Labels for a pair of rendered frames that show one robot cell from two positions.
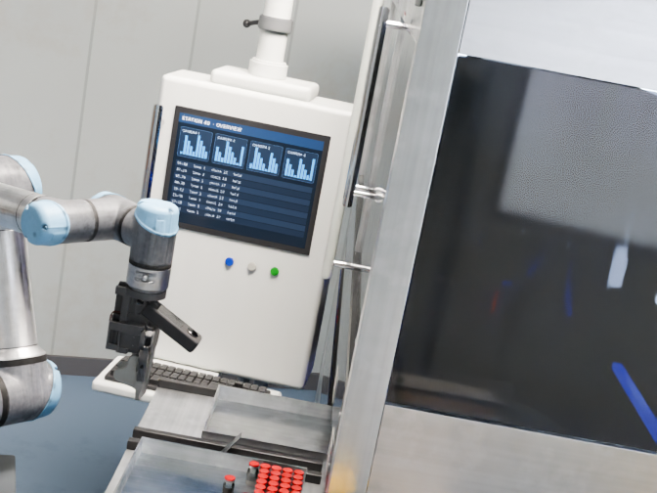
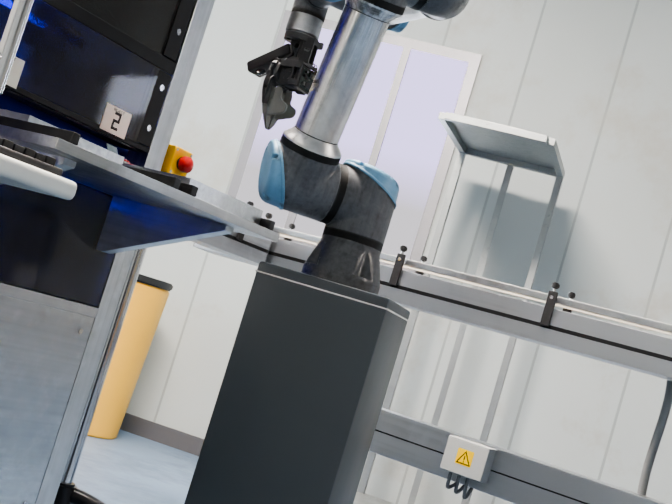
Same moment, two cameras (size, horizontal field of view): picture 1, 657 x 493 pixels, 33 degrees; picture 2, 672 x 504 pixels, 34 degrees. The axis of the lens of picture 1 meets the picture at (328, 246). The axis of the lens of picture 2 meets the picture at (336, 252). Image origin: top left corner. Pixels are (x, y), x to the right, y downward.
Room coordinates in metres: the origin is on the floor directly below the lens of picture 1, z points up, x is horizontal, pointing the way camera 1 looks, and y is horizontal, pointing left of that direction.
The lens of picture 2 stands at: (3.74, 1.74, 0.69)
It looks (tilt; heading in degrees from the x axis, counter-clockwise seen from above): 4 degrees up; 212
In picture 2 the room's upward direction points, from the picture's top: 17 degrees clockwise
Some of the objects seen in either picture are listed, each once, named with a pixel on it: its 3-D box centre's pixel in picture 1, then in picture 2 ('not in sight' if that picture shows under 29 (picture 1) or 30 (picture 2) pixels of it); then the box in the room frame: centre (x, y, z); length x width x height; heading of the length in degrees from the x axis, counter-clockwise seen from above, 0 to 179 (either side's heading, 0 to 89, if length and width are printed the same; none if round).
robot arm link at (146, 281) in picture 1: (148, 277); (304, 28); (1.85, 0.30, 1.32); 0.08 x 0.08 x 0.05
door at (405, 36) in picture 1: (382, 154); not in sight; (2.47, -0.08, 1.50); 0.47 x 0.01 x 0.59; 1
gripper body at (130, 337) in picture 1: (137, 318); (295, 63); (1.86, 0.31, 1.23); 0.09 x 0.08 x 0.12; 91
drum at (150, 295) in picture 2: not in sight; (101, 348); (0.05, -1.63, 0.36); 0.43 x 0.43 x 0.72
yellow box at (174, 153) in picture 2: not in sight; (170, 161); (1.68, -0.11, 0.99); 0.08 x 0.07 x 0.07; 91
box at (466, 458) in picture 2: not in sight; (468, 458); (1.03, 0.60, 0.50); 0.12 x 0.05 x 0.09; 91
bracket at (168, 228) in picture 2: not in sight; (163, 239); (1.85, 0.09, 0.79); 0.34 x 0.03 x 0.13; 91
